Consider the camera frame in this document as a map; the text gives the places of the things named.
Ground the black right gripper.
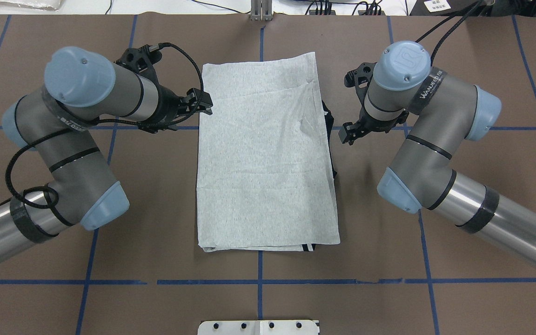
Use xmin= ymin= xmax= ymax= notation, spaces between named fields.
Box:
xmin=338 ymin=63 xmax=409 ymax=146

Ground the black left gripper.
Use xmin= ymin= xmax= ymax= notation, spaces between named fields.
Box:
xmin=115 ymin=43 xmax=213 ymax=134

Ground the grey t-shirt with cartoon print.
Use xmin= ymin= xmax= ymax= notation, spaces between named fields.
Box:
xmin=196 ymin=52 xmax=341 ymax=253

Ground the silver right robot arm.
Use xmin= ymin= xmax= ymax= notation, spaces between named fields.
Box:
xmin=339 ymin=40 xmax=536 ymax=268

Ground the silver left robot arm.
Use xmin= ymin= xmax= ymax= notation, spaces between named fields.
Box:
xmin=0 ymin=42 xmax=213 ymax=263

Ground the clear plastic bag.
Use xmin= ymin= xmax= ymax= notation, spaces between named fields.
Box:
xmin=0 ymin=0 xmax=64 ymax=11

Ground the aluminium frame post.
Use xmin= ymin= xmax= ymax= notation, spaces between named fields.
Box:
xmin=249 ymin=0 xmax=274 ymax=21

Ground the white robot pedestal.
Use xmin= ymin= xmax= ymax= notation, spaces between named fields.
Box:
xmin=197 ymin=319 xmax=321 ymax=335

